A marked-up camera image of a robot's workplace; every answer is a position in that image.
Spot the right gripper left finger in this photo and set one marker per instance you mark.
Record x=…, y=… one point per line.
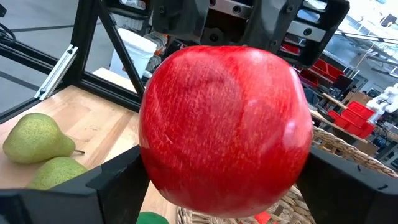
x=77, y=202

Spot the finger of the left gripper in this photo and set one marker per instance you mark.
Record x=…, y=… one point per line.
x=178, y=21
x=273, y=25

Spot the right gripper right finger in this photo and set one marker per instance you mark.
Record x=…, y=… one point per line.
x=351, y=193

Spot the green pear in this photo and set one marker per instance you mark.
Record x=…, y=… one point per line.
x=34, y=140
x=56, y=174

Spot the green lime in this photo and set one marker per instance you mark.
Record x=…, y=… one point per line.
x=152, y=218

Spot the red round fruit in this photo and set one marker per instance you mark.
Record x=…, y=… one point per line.
x=262, y=218

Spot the red apple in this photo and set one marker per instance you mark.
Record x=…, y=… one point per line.
x=224, y=130

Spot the white bin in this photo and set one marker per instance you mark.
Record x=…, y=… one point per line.
x=133, y=53

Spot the red storage bin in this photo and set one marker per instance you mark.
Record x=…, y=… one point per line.
x=360, y=129
x=337, y=119
x=360, y=109

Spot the silver aluminium extrusion bar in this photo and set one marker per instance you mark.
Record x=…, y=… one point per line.
x=56, y=73

